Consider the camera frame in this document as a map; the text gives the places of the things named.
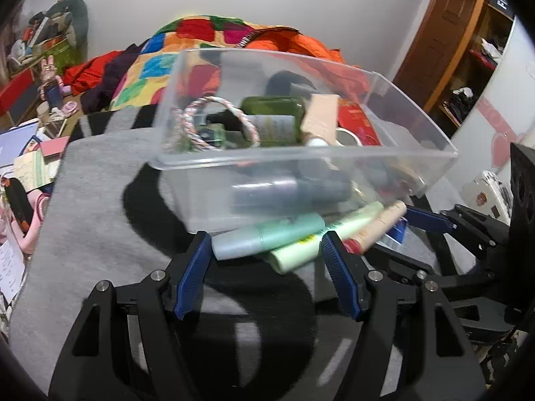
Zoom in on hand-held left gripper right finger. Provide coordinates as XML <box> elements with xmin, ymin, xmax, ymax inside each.
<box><xmin>320</xmin><ymin>231</ymin><xmax>488</xmax><ymax>401</ymax></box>

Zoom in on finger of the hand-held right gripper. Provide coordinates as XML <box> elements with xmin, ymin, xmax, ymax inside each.
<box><xmin>368</xmin><ymin>221</ymin><xmax>508</xmax><ymax>301</ymax></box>
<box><xmin>403</xmin><ymin>204</ymin><xmax>510</xmax><ymax>268</ymax></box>

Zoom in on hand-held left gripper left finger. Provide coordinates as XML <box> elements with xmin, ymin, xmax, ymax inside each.
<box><xmin>48</xmin><ymin>231</ymin><xmax>213</xmax><ymax>401</ymax></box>

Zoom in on round beige tube red cap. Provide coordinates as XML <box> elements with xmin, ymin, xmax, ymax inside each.
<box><xmin>346</xmin><ymin>200</ymin><xmax>408</xmax><ymax>255</ymax></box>

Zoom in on light green tube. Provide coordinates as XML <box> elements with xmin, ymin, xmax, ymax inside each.
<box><xmin>267</xmin><ymin>201</ymin><xmax>385</xmax><ymax>275</ymax></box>

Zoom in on teal tube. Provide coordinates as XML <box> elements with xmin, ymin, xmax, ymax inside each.
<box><xmin>211</xmin><ymin>213</ymin><xmax>327</xmax><ymax>260</ymax></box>

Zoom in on grey bottle with black cap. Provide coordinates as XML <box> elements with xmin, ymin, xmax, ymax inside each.
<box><xmin>232</xmin><ymin>174</ymin><xmax>354</xmax><ymax>215</ymax></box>

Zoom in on white tape roll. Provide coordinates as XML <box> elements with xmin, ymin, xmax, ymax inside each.
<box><xmin>334</xmin><ymin>128</ymin><xmax>363</xmax><ymax>148</ymax></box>

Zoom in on clear plastic storage box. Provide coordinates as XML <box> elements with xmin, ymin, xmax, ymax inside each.
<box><xmin>152</xmin><ymin>48</ymin><xmax>459</xmax><ymax>235</ymax></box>

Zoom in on white boxy appliance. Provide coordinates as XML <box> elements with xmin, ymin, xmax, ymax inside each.
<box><xmin>462</xmin><ymin>170</ymin><xmax>513</xmax><ymax>220</ymax></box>

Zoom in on red packet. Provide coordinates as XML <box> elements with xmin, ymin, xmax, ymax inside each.
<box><xmin>338</xmin><ymin>100</ymin><xmax>383</xmax><ymax>147</ymax></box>

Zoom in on white cabinet pink print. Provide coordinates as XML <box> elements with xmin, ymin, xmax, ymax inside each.
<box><xmin>449</xmin><ymin>21</ymin><xmax>535</xmax><ymax>184</ymax></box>

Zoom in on small dark green bottle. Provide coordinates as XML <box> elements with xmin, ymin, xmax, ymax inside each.
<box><xmin>196</xmin><ymin>111</ymin><xmax>235</xmax><ymax>151</ymax></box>

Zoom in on flat beige tube white cap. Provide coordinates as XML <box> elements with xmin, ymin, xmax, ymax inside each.
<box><xmin>301</xmin><ymin>94</ymin><xmax>341</xmax><ymax>148</ymax></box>

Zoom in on brown wooden wardrobe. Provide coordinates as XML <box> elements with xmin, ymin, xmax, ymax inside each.
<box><xmin>395</xmin><ymin>0</ymin><xmax>519</xmax><ymax>134</ymax></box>

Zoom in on white handwritten paper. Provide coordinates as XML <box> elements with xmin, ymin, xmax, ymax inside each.
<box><xmin>0</xmin><ymin>240</ymin><xmax>26</xmax><ymax>301</ymax></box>

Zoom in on green translucent bottle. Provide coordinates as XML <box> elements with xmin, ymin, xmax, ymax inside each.
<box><xmin>240</xmin><ymin>96</ymin><xmax>309</xmax><ymax>145</ymax></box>

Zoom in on pink notebook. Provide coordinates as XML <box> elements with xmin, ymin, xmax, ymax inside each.
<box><xmin>39</xmin><ymin>136</ymin><xmax>70</xmax><ymax>158</ymax></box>

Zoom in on black orange case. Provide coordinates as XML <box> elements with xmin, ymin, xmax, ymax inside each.
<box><xmin>2</xmin><ymin>177</ymin><xmax>32</xmax><ymax>235</ymax></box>

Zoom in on cream green carton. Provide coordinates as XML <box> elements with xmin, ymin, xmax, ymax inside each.
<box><xmin>14</xmin><ymin>150</ymin><xmax>57</xmax><ymax>188</ymax></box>

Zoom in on colourful patchwork blanket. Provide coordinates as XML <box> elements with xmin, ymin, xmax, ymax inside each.
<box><xmin>111</xmin><ymin>16</ymin><xmax>268</xmax><ymax>111</ymax></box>

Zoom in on dark purple garment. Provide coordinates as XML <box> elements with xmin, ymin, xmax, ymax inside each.
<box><xmin>81</xmin><ymin>44</ymin><xmax>145</xmax><ymax>111</ymax></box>

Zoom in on pink white toy shoes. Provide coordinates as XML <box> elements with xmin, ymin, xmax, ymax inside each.
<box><xmin>50</xmin><ymin>102</ymin><xmax>78</xmax><ymax>120</ymax></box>

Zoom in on orange puffer jacket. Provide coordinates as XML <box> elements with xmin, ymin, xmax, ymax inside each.
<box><xmin>238</xmin><ymin>27</ymin><xmax>360</xmax><ymax>80</ymax></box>

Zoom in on blue white notebook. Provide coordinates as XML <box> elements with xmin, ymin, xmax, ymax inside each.
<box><xmin>0</xmin><ymin>123</ymin><xmax>40</xmax><ymax>172</ymax></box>

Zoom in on red jacket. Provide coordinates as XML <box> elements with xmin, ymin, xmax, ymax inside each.
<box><xmin>63</xmin><ymin>50</ymin><xmax>126</xmax><ymax>95</ymax></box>

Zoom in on bunny plush toy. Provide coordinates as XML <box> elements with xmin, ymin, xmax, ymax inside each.
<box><xmin>39</xmin><ymin>55</ymin><xmax>63</xmax><ymax>107</ymax></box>

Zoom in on green patterned box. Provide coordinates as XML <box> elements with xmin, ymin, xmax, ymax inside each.
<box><xmin>31</xmin><ymin>37</ymin><xmax>80</xmax><ymax>76</ymax></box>

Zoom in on red box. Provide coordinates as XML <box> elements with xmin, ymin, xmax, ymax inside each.
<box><xmin>0</xmin><ymin>67</ymin><xmax>36</xmax><ymax>111</ymax></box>

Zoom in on grey plush pillow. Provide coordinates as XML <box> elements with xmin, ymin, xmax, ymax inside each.
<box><xmin>44</xmin><ymin>0</ymin><xmax>89</xmax><ymax>48</ymax></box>

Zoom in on pile of desk clutter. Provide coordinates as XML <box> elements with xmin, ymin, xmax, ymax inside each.
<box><xmin>6</xmin><ymin>12</ymin><xmax>53</xmax><ymax>68</ymax></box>

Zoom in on pink white rope ring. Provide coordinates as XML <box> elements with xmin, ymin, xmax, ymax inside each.
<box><xmin>173</xmin><ymin>96</ymin><xmax>262</xmax><ymax>153</ymax></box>

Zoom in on pink plastic handle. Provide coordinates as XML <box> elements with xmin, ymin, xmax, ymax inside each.
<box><xmin>25</xmin><ymin>190</ymin><xmax>50</xmax><ymax>255</ymax></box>

